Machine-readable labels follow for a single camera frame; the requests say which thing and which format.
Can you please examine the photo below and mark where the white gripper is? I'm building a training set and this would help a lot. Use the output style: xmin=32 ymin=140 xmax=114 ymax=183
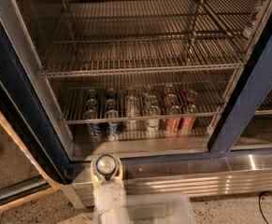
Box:
xmin=90 ymin=155 xmax=128 ymax=216

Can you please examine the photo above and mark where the blue pepsi can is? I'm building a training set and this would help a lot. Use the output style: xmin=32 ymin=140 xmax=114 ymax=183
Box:
xmin=96 ymin=155 xmax=116 ymax=175
xmin=84 ymin=109 xmax=101 ymax=137

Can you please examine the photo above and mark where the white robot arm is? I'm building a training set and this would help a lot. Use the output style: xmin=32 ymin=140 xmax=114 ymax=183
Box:
xmin=91 ymin=155 xmax=130 ymax=224

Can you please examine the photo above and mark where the blue pepsi can behind front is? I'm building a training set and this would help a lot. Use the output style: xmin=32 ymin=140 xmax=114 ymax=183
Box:
xmin=84 ymin=109 xmax=101 ymax=137

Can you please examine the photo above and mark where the white green soda can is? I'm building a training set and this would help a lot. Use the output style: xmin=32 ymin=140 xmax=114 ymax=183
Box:
xmin=146 ymin=105 xmax=161 ymax=133

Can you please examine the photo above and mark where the silver white soda can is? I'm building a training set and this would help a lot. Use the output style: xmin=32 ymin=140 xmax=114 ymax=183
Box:
xmin=126 ymin=95 xmax=139 ymax=126

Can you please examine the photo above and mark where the red soda can left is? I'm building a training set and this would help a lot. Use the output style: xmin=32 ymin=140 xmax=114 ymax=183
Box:
xmin=165 ymin=105 xmax=181 ymax=135

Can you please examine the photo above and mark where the red soda can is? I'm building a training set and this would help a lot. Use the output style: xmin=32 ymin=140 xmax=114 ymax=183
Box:
xmin=165 ymin=105 xmax=181 ymax=135
xmin=180 ymin=105 xmax=197 ymax=132

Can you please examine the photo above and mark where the open glass fridge door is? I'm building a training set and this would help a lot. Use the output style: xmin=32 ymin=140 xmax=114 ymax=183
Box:
xmin=0 ymin=59 xmax=64 ymax=217

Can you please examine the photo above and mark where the red soda can right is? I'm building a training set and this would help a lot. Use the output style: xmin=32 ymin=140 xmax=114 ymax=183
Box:
xmin=180 ymin=105 xmax=197 ymax=132

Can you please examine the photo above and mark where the bottle on right upper shelf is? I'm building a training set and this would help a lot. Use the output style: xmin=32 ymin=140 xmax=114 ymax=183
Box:
xmin=242 ymin=0 xmax=266 ymax=38

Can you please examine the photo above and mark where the clear plastic bin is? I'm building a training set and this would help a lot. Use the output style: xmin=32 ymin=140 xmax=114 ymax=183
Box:
xmin=93 ymin=191 xmax=196 ymax=224

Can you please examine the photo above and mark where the middle wire fridge shelf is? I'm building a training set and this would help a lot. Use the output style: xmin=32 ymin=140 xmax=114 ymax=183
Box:
xmin=63 ymin=70 xmax=233 ymax=125

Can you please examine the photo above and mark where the wire fridge shelf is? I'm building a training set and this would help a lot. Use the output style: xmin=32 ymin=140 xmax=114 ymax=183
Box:
xmin=63 ymin=70 xmax=233 ymax=125
xmin=41 ymin=0 xmax=256 ymax=77

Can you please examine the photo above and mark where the upper wire fridge shelf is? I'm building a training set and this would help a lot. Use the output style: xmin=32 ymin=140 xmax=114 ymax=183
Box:
xmin=41 ymin=0 xmax=256 ymax=77

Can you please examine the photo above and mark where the black floor cable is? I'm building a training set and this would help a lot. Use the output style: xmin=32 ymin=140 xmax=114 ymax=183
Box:
xmin=258 ymin=189 xmax=272 ymax=224

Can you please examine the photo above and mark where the blue fridge centre post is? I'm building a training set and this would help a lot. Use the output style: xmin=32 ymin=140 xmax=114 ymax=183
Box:
xmin=209 ymin=16 xmax=272 ymax=155

